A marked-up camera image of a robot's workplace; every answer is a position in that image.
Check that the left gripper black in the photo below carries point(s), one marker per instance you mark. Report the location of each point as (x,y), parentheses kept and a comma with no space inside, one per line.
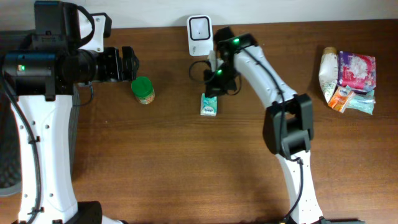
(115,64)

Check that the red purple tissue pack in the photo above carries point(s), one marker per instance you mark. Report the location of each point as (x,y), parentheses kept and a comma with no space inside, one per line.
(356,71)

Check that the orange tissue pack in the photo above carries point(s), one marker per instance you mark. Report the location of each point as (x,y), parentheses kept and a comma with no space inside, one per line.
(341,98)

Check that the white green tube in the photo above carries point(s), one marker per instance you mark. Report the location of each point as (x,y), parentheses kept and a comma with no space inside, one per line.
(328,72)

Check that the small teal tissue pack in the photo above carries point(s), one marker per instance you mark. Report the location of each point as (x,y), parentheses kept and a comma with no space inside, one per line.
(209,106)

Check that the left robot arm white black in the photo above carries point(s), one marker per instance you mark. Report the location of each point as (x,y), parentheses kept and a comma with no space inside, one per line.
(65,48)

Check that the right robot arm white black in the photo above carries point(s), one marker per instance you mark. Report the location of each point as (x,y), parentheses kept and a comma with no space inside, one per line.
(288,123)

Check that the teal wipes packet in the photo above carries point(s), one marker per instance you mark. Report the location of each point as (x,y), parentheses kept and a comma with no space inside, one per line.
(364,103)

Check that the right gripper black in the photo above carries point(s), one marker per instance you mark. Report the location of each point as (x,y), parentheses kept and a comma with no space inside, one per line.
(214,88)

